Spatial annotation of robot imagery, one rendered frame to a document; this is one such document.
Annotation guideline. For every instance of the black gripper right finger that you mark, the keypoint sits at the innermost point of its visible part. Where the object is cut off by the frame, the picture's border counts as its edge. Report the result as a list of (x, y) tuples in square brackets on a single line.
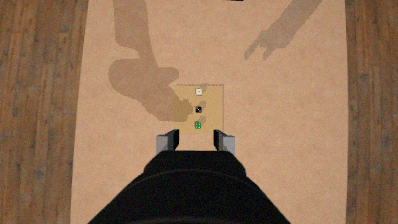
[(223, 142)]

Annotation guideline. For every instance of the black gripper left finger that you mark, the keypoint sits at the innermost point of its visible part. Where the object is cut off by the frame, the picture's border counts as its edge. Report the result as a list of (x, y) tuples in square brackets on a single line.
[(168, 141)]

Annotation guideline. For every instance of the tan square mat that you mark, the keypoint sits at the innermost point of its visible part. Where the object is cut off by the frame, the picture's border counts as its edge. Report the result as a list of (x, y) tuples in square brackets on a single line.
[(185, 103)]

